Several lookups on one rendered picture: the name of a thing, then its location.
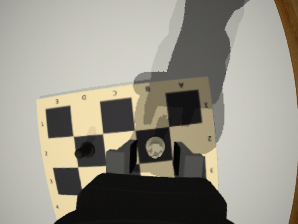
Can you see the cream and black chessboard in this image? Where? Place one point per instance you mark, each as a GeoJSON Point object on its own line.
{"type": "Point", "coordinates": [174, 110]}

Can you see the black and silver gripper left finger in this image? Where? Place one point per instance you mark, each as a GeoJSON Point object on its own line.
{"type": "Point", "coordinates": [122, 160]}

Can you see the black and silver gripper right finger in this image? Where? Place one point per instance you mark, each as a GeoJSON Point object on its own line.
{"type": "Point", "coordinates": [185, 162]}

